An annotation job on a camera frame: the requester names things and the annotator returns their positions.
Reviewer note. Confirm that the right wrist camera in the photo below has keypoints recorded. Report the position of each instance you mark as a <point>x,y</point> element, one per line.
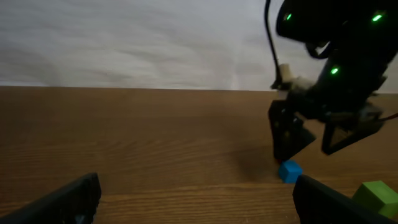
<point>293,82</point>

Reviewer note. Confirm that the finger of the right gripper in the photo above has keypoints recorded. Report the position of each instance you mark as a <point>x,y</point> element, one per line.
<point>287,133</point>
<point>357,132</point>

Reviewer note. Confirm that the green cube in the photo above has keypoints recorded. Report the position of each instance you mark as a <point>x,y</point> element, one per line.
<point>377,196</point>

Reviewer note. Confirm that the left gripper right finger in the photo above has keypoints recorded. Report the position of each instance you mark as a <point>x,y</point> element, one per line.
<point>323,205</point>

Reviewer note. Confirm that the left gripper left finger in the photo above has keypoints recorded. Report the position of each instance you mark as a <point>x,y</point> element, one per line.
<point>62,205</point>

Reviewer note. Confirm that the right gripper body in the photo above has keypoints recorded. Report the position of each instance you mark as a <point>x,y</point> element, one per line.
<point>314,105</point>

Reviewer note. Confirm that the blue cube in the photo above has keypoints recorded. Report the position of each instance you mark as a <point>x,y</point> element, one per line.
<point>290,172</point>

